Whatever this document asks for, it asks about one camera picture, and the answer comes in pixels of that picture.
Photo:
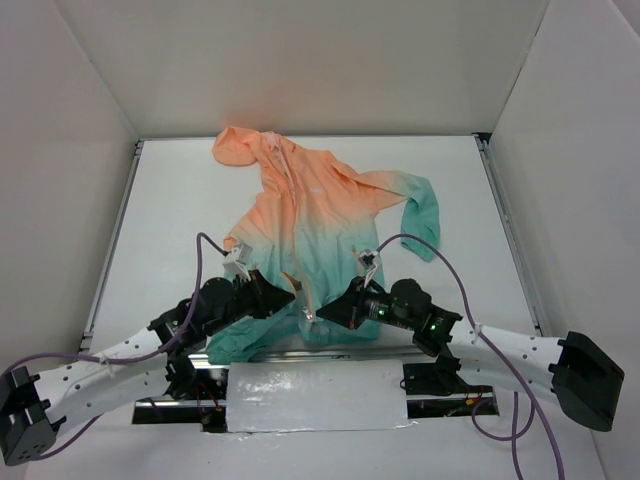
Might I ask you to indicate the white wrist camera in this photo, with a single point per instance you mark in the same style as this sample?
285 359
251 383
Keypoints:
236 261
370 261

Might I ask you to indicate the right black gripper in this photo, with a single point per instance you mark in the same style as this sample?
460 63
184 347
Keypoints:
356 301

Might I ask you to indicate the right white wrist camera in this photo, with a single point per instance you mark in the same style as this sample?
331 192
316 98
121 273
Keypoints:
370 261

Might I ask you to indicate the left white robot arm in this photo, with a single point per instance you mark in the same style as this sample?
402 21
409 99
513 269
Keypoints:
39 407

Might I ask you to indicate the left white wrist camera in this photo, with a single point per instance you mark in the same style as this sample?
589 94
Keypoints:
236 261

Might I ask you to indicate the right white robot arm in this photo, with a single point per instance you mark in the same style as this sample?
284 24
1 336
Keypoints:
572 372

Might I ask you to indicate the orange and teal gradient jacket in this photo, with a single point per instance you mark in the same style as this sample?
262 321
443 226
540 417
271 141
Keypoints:
306 228

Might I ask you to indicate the aluminium table frame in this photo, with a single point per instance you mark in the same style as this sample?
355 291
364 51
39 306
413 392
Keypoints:
176 189

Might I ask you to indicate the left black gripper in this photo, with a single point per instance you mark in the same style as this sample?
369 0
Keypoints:
255 289

